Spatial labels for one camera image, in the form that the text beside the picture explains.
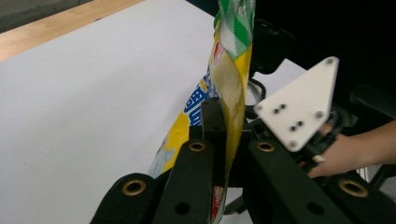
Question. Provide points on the wooden table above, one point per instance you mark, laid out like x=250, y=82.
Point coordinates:
x=46, y=37

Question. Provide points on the yellow green spouted pouch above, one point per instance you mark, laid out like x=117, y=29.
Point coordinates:
x=232, y=81

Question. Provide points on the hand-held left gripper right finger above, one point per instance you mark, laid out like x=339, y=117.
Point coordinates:
x=280, y=186

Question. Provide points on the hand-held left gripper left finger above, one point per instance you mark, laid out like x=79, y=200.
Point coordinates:
x=190, y=180

